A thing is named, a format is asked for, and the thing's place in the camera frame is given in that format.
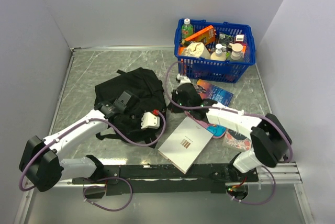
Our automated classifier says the pink cartoon pencil case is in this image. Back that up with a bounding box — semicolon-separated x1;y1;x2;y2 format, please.
195;120;227;139

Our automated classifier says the dark green packet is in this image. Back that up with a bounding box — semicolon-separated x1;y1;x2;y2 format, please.
217;32;234;52

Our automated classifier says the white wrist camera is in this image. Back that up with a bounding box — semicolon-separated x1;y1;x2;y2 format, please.
141;110;160;130
176;73;191;86

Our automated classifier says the black student backpack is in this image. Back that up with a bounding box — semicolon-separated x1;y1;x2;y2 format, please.
94;68;167;144

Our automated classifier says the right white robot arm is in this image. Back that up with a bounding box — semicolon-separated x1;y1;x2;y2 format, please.
167;83;293;181

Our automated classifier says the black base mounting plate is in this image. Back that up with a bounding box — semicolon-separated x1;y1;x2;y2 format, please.
72;163;259;196

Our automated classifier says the floral cover book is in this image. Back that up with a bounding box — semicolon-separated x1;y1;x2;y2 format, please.
223;129;252;152

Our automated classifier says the orange snack box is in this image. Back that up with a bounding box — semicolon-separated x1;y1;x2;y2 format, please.
184;25;216;45

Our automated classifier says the white pump lotion bottle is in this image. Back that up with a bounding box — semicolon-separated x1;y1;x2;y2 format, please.
210;43;227;61

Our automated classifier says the aluminium rail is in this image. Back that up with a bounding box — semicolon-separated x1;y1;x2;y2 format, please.
21;163;301;192

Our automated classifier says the small white red box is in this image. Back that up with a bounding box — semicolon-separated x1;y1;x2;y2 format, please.
234;34;245;43

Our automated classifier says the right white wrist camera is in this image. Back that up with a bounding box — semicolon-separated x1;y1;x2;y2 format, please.
176;73;191;86

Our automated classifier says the green drink bottle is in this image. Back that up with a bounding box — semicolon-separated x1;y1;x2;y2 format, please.
181;18;194;39

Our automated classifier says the white square notebook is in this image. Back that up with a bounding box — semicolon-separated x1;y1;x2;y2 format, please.
158;117;213;174

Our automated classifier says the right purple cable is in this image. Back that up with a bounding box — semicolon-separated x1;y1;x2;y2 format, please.
165;61;294;205

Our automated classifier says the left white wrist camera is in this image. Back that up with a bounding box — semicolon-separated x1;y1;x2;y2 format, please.
141;110;160;130

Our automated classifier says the beige crumpled paper bag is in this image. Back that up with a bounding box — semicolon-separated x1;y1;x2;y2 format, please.
180;42;210;59

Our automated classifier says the blue sunset cover book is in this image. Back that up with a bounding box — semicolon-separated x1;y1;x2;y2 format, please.
194;79;233;106

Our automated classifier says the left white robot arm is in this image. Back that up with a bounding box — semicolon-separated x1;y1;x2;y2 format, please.
19;91;139;192

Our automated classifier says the beige cap pump bottle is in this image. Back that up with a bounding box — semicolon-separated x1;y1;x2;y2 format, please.
227;43;243;62

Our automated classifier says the blue plastic shopping basket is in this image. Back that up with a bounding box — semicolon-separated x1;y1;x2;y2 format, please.
174;18;256;83

